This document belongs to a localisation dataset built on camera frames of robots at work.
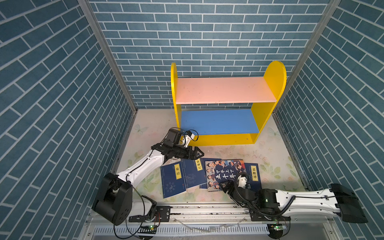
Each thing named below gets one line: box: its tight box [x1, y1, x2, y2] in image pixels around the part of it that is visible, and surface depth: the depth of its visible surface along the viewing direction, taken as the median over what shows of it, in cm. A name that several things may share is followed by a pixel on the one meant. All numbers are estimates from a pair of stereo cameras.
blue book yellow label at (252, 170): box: [244, 162, 262, 191], surface depth 88 cm
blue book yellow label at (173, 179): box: [160, 161, 187, 199], surface depth 86 cm
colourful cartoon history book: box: [205, 159, 247, 192], surface depth 86 cm
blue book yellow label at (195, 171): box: [181, 158, 207, 189], surface depth 88 cm
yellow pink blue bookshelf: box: [170, 61, 287, 146], surface depth 80 cm
